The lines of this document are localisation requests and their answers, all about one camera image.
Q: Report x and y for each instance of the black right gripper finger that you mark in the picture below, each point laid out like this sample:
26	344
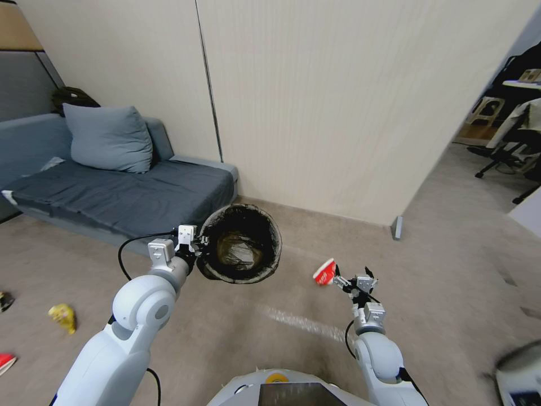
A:
340	281
370	274

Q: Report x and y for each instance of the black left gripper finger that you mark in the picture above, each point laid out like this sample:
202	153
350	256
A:
200	253
204	241

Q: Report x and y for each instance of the red paper cup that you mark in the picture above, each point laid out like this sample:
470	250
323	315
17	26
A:
325	272

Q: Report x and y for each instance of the woven trash bin black liner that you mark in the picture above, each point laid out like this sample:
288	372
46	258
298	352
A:
243	245

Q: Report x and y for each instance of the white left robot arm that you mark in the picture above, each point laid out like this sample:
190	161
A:
135	304

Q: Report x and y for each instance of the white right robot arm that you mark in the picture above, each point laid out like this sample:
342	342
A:
378	355

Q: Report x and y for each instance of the grey partition foot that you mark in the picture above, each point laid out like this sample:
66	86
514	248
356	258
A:
397	228

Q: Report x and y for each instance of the blue-grey sofa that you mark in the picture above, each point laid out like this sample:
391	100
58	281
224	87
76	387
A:
118	198

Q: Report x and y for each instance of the white robot front shell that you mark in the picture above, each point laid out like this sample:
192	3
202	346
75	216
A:
287	391

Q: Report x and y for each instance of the yellow snack bag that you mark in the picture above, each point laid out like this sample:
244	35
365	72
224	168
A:
63	316

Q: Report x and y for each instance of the blue-grey pillow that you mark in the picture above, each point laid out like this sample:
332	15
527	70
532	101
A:
110	137

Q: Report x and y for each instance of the white paper piece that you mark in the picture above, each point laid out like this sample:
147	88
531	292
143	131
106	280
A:
51	163

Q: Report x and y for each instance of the grey rounded device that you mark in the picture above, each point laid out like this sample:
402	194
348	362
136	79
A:
522	372

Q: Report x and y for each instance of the black office chair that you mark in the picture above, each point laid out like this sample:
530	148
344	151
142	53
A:
513	154

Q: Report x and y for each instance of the dark crumpled wrapper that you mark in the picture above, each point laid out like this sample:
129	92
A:
5	301

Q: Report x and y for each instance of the dark bag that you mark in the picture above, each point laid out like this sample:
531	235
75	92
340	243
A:
74	99

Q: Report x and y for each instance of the white step stool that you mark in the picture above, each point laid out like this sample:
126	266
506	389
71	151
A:
486	111

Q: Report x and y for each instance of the pale draped cloth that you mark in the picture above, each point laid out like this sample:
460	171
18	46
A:
513	122

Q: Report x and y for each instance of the red flat wrapper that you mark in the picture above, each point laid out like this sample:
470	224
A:
6	363

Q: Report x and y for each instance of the grey partition panel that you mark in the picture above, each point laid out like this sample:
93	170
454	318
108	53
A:
25	86

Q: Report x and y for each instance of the white desk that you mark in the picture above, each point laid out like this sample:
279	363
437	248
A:
524	83

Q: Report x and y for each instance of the black hanging jacket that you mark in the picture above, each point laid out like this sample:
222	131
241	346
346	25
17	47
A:
522	61

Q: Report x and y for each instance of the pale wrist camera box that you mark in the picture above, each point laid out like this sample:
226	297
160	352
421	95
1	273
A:
187	235
364	283

